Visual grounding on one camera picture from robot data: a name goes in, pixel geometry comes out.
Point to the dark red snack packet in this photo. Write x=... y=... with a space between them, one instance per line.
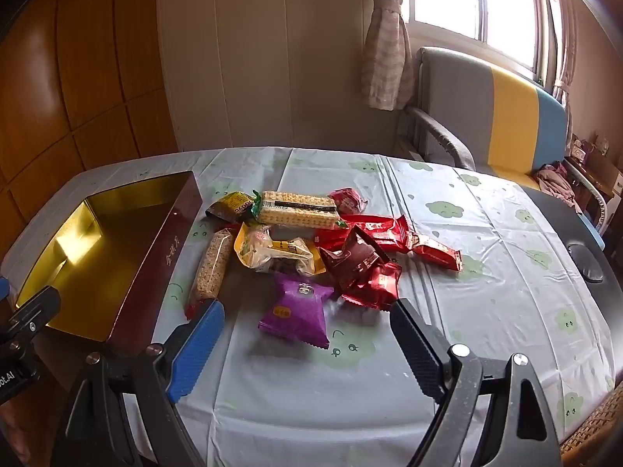
x=357 y=260

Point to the cracker packet green ends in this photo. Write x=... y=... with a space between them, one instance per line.
x=297 y=210

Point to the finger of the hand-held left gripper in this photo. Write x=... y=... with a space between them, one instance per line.
x=34 y=307
x=3 y=288

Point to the yellow clear-window snack packet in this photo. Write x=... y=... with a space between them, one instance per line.
x=272 y=253

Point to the yellow and dark brown packet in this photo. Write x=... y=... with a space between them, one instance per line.
x=231 y=204

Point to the pink cloth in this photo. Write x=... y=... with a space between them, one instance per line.
x=557 y=182

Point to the slim red stick packet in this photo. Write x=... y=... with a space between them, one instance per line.
x=438 y=253

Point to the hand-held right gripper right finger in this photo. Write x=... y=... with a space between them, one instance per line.
x=418 y=350

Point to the purple snack packet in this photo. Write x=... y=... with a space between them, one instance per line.
x=297 y=311

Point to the grey yellow blue armchair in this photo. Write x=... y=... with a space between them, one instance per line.
x=511 y=116

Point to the black chair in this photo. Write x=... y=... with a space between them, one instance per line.
x=559 y=224

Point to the maroon tin box gold inside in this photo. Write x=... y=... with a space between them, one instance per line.
x=97 y=262

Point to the long red snack packet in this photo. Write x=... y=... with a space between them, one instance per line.
x=384 y=231

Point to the wicker chair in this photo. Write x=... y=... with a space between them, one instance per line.
x=594 y=428

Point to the pale blue printed tablecloth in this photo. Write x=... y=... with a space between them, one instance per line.
x=486 y=277

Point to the checked beige curtain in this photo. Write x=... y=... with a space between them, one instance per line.
x=387 y=48
x=562 y=48

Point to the small red snack packet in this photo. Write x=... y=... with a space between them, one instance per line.
x=346 y=199

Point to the shiny red square packet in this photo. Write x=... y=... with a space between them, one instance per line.
x=377 y=286

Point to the long cracker packet red end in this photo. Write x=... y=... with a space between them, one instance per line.
x=211 y=267

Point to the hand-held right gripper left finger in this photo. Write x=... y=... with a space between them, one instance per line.
x=199 y=345

